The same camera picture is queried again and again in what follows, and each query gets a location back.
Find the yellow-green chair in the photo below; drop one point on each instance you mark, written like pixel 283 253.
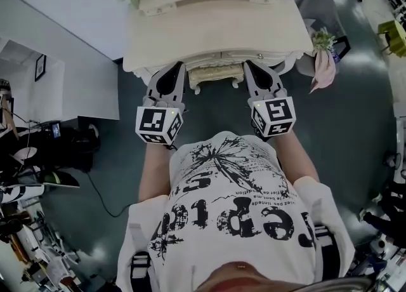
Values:
pixel 393 35

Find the grey upholstered chair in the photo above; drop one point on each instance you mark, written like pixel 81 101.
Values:
pixel 317 8

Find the pink cloth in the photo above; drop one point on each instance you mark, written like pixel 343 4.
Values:
pixel 325 71

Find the black framed picture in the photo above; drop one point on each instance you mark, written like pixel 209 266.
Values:
pixel 40 68

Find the person's white printed shirt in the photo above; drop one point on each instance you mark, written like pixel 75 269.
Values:
pixel 234 208

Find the person's right forearm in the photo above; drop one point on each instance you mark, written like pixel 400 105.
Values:
pixel 295 157

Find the person's left forearm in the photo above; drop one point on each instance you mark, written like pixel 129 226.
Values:
pixel 153 170

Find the person's chin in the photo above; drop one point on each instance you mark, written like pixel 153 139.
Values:
pixel 244 276

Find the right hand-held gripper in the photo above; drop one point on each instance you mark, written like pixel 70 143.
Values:
pixel 276 114

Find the green and white flower bouquet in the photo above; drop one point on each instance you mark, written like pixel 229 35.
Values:
pixel 323 40

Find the white ornate dressing table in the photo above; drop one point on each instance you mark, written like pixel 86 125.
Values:
pixel 215 27

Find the cream cushioned stool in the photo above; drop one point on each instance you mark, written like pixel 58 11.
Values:
pixel 215 73

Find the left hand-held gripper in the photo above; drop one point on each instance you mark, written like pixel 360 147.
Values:
pixel 152 122

